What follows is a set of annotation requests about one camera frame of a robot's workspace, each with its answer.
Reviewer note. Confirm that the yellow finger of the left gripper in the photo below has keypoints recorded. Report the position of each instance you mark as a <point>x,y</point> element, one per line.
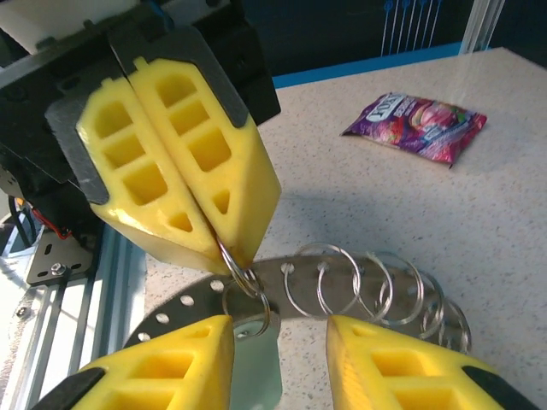
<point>137,179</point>
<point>205,141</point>

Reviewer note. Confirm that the purple candy bag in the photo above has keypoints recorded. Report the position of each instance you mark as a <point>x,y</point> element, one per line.
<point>419,128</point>

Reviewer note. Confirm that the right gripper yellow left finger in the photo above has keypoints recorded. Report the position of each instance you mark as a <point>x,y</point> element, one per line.
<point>171,371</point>

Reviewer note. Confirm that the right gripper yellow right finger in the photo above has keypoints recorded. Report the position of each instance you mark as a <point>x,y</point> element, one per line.
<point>406,376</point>

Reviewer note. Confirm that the mint green key tag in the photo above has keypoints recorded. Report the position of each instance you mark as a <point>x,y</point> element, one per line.
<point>256,367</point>

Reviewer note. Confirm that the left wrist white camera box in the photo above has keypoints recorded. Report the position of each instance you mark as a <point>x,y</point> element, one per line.
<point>34,21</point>

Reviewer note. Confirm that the aluminium frame post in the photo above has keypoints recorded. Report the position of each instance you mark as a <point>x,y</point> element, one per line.
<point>485,25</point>

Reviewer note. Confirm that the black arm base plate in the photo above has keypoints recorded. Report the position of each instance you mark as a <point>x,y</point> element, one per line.
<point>55,260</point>

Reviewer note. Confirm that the aluminium front rail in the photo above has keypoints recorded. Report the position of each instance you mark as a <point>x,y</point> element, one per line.
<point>64,341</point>

